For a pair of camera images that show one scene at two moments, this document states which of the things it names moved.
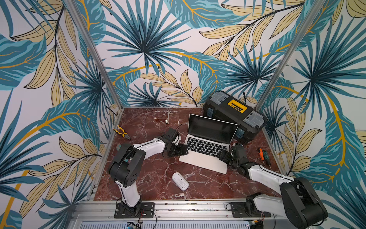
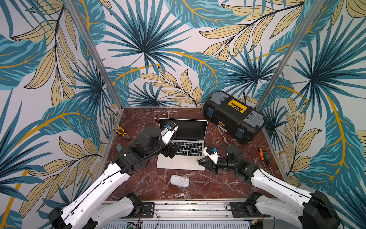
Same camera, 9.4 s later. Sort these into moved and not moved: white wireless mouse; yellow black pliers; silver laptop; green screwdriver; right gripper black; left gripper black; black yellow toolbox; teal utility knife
Moved: right gripper black; silver laptop; white wireless mouse
Not moved: left gripper black; yellow black pliers; teal utility knife; green screwdriver; black yellow toolbox
